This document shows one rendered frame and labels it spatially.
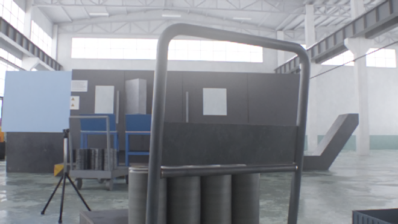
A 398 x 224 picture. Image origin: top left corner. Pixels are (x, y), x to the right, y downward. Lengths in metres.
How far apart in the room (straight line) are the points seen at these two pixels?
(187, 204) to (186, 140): 0.27
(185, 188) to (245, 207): 0.26
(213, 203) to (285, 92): 6.67
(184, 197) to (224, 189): 0.15
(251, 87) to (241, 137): 6.54
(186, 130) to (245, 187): 0.40
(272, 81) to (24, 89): 5.01
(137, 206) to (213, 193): 0.27
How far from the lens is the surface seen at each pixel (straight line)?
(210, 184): 1.31
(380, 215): 2.39
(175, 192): 1.26
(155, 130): 1.02
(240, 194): 1.39
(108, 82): 7.54
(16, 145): 7.89
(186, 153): 1.09
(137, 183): 1.21
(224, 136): 1.14
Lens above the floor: 0.63
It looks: 4 degrees up
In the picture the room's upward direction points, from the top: straight up
